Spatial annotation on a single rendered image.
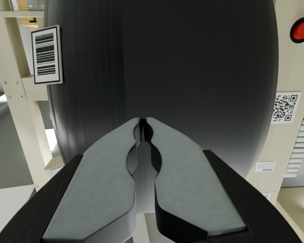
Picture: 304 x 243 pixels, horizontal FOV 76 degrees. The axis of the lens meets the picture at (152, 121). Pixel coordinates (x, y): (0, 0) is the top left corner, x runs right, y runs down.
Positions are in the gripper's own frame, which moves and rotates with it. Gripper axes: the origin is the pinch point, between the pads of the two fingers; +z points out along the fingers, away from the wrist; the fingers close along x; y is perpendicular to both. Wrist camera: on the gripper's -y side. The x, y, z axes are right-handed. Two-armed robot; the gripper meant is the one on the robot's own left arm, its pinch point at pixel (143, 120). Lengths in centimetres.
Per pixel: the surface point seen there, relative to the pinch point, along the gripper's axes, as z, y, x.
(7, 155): 366, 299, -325
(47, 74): 10.4, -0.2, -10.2
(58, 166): 61, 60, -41
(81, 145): 7.5, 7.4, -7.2
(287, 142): 25.8, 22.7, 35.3
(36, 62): 11.6, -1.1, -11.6
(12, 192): 235, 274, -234
